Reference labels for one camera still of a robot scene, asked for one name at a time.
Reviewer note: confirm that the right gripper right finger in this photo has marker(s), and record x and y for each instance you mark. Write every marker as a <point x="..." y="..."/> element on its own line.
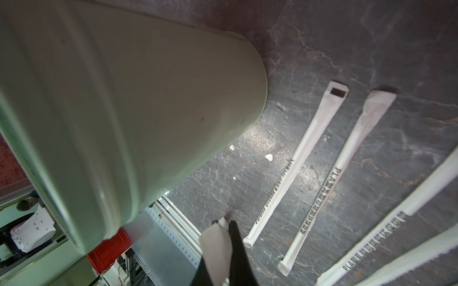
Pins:
<point x="241" y="273"/>

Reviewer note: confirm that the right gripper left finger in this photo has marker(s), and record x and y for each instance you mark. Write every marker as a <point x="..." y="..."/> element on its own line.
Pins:
<point x="202" y="277"/>

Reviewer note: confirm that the fifteenth straw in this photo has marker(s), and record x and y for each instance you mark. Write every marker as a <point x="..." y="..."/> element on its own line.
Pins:
<point x="217" y="250"/>

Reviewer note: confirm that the green cup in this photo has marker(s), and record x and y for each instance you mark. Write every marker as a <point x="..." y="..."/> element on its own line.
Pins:
<point x="106" y="109"/>

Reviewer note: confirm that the fourteenth straw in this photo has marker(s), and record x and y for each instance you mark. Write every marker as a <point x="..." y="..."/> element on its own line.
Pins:
<point x="332" y="100"/>

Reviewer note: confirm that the thirteenth straw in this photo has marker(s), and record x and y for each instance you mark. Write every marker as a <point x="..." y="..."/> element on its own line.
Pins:
<point x="375" y="106"/>

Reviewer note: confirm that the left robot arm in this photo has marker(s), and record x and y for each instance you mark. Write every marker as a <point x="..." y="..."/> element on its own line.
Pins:
<point x="28" y="229"/>

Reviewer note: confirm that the red cylindrical object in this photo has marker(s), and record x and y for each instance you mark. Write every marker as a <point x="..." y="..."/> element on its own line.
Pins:
<point x="107" y="252"/>

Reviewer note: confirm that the aluminium front rail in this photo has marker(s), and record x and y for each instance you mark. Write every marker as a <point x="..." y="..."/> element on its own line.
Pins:
<point x="183" y="234"/>

